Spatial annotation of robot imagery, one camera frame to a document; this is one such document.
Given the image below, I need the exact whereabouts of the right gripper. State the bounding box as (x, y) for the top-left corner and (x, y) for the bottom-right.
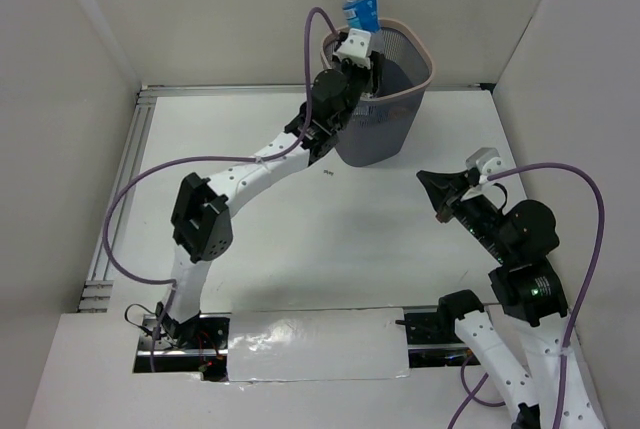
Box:
(415, 166), (513, 261)

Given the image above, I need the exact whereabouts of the crushed blue cap bottle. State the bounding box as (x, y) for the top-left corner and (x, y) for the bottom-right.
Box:
(341, 0), (384, 53)

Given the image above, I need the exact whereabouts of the green white label bottle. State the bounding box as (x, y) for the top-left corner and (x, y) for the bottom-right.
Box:
(352, 105), (376, 124)

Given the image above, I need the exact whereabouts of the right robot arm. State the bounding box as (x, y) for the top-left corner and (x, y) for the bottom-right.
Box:
(417, 165), (604, 428)

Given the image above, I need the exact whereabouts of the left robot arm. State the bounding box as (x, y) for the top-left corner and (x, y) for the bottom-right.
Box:
(156, 51), (385, 348)

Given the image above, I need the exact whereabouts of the grey mesh waste bin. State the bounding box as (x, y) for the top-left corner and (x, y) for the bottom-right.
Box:
(336, 18), (435, 167)

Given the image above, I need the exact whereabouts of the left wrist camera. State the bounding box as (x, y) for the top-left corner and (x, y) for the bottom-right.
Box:
(332, 28), (372, 70)

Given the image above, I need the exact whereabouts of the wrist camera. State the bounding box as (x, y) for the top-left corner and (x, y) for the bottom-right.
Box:
(332, 28), (372, 70)
(462, 147), (505, 201)

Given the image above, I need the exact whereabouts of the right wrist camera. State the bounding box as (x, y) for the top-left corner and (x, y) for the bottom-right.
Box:
(462, 147), (505, 201)

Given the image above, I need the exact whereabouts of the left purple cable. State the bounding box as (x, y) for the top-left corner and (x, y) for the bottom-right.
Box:
(102, 7), (341, 373)

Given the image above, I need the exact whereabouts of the aluminium frame rail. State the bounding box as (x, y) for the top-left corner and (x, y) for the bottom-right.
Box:
(78, 82), (494, 313)

